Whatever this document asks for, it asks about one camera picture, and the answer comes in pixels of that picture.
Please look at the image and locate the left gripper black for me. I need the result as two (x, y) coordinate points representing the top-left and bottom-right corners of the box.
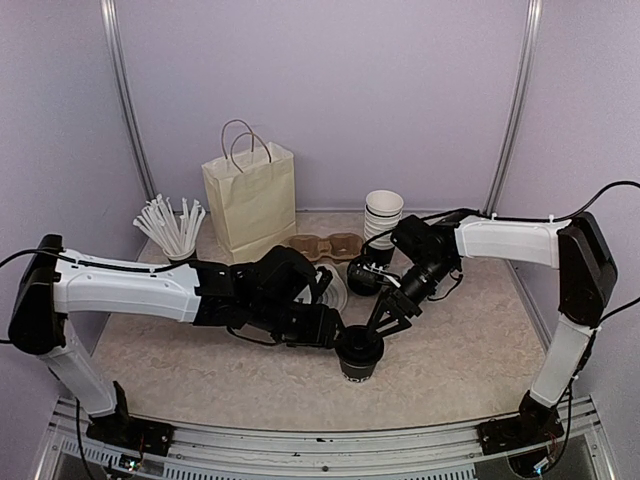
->
(249, 296), (351, 350)

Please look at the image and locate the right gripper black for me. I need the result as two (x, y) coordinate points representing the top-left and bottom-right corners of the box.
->
(367, 254), (456, 340)

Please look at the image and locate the black plastic cup lid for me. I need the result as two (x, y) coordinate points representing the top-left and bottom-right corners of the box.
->
(335, 325), (384, 363)

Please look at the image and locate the black paper coffee cup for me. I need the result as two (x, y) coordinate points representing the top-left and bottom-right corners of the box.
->
(339, 358), (378, 383)

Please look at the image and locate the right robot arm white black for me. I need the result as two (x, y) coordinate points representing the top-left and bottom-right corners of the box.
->
(362, 178), (639, 430)

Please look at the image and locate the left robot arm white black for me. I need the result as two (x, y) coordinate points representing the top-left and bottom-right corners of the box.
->
(8, 234), (344, 445)

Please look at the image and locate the stack of black lids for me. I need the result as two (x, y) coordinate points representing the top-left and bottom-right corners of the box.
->
(346, 255), (389, 297)

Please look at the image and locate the grey spiral pattern plate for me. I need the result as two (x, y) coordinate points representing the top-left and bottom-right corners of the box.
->
(316, 264), (348, 312)

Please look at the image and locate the brown cardboard cup carrier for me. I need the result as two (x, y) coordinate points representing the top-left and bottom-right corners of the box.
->
(282, 232), (364, 263)

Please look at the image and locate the stack of paper cups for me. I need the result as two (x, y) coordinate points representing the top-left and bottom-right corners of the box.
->
(363, 190), (404, 267)

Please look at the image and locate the cup of white straws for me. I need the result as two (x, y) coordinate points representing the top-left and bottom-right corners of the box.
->
(132, 194), (206, 263)

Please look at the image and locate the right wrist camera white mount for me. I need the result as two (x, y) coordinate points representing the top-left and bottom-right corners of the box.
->
(347, 263), (401, 292)

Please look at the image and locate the aluminium front rail frame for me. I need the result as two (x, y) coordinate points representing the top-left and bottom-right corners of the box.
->
(29, 397), (619, 479)

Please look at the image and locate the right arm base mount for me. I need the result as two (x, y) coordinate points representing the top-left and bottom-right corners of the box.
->
(476, 415), (565, 455)

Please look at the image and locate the cream paper bag with handles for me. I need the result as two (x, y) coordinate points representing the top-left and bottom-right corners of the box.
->
(202, 119), (297, 263)

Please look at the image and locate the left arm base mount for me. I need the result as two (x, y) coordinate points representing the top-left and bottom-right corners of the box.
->
(86, 416), (175, 457)

